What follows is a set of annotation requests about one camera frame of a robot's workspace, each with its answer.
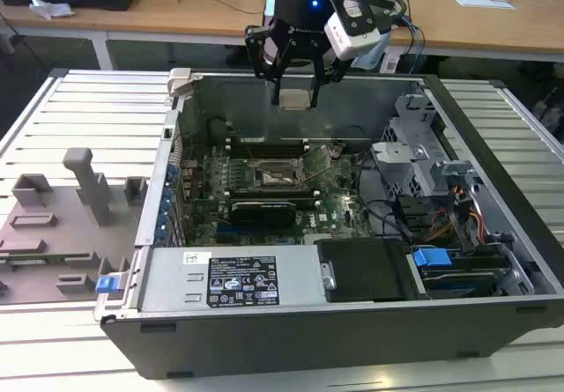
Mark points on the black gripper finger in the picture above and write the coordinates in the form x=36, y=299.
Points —
x=260, y=57
x=314, y=75

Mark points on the silver square CPU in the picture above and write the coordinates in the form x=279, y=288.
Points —
x=294, y=99

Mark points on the black RAM slot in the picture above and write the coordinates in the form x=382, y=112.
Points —
x=273, y=198
x=264, y=151
x=269, y=193
x=264, y=143

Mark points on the black CPU socket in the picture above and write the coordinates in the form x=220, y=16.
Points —
x=275, y=176

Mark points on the black drive bay cover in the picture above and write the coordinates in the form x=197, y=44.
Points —
x=365, y=268

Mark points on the pale blue teach pendant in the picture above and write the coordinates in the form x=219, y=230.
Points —
x=372, y=55

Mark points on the small white box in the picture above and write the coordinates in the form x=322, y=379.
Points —
x=390, y=64

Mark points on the black coin battery holder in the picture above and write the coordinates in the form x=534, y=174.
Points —
x=338, y=150

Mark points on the wooden desk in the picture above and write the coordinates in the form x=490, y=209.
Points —
x=176, y=13

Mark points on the silver drive cage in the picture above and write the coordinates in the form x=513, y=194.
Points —
x=396, y=154

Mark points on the green motherboard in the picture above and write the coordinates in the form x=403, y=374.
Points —
x=335, y=216

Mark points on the blue card retention clip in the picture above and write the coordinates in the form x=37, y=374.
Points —
x=167, y=197
x=171, y=173
x=164, y=219
x=160, y=235

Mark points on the black graphics card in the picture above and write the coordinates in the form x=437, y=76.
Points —
x=264, y=216

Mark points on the white paper sheet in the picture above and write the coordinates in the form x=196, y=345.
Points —
x=484, y=3

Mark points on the crumpled white paper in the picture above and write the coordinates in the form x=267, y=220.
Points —
x=50, y=6

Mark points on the blue disk carrier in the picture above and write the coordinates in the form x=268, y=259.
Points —
x=432, y=257

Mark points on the silver power supply unit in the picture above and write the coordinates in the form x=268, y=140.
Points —
x=176, y=277

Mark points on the grey parts rack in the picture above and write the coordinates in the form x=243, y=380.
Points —
x=53, y=229

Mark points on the black open PC case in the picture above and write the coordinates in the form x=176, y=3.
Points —
x=264, y=343

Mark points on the blue case latch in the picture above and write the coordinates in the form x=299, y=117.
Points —
x=107, y=284

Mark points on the green RAM stick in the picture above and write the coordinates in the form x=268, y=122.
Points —
x=53, y=259

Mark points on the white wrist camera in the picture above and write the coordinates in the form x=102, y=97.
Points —
x=352, y=31

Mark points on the silver disk bay frame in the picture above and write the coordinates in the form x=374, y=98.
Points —
x=515, y=273

